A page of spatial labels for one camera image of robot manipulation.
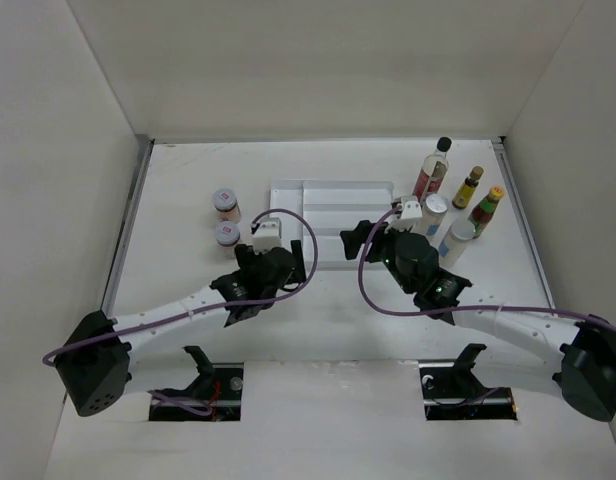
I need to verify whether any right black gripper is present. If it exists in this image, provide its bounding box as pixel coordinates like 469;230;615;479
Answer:
341;218;416;295

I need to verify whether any sauce jar grey lid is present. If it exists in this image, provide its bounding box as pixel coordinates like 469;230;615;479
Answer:
215;221;243;259
212;188;241;223

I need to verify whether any tall clear red-label bottle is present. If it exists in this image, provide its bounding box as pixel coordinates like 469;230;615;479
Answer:
412;137;452;204

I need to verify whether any white bead jar grey lid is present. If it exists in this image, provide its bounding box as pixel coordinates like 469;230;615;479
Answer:
437;219;475;268

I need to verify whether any small yellow-label dark bottle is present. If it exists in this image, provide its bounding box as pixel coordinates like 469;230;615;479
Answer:
452;166;484;210

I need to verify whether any green red chili sauce bottle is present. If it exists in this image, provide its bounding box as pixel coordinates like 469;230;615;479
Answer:
468;186;505;239

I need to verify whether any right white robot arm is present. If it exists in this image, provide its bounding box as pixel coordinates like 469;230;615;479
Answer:
340;220;616;422

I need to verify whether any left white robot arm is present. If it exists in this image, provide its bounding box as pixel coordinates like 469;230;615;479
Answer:
51;240;310;417

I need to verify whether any white compartment tray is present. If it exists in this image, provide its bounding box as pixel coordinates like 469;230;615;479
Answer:
269;180;394;270

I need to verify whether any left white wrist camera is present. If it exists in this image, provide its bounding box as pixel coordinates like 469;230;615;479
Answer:
251;218;282;254

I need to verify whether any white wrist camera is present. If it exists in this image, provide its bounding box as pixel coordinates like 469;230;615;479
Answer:
389;196;423;232
251;218;282;254

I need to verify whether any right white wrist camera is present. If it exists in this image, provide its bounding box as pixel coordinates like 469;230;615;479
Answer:
389;196;423;232

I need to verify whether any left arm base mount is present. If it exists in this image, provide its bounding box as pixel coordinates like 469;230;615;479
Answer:
148;346;245;423

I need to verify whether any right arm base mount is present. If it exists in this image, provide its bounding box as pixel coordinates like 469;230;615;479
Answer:
418;343;517;421

